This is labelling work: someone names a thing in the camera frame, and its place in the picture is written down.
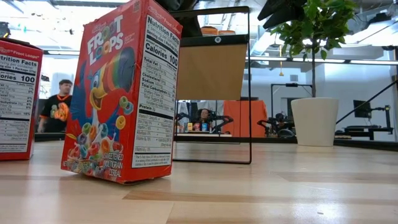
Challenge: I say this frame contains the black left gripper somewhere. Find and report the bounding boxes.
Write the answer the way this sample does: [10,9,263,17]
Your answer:
[154,0,200,18]

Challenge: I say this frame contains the red Froot Loops box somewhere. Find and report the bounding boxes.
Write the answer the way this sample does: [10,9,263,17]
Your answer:
[60,0,183,185]
[0,37,45,162]

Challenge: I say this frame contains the wooden shelf with black legs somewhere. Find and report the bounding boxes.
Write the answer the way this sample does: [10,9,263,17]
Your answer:
[170,6,252,165]

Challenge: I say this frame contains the green leafy plant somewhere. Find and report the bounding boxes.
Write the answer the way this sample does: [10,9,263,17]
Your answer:
[270,0,358,99]

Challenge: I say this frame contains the black metal gantry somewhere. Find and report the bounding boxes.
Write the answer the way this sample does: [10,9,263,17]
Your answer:
[269,82,313,138]

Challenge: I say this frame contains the long ceiling light strip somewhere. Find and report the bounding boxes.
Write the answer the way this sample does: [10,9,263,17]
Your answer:
[245,55,398,66]

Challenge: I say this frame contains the white plant pot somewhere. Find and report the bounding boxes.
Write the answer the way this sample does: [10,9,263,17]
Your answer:
[290,97,340,147]

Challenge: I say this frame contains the orange cloth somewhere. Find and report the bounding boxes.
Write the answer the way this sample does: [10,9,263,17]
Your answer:
[222,100,268,138]

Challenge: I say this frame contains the seated person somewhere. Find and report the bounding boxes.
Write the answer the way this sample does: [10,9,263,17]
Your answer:
[194,108,215,131]

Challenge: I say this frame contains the black monitor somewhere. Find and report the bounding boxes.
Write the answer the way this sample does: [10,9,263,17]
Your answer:
[353,100,373,119]

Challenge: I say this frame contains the black diagonal strut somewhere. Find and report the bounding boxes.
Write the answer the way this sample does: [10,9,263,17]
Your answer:
[335,80,398,129]

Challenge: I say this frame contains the black desk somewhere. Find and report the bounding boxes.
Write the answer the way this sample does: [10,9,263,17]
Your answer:
[335,124,394,141]

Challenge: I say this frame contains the standing person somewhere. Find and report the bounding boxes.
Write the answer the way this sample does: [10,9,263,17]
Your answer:
[37,79,74,134]

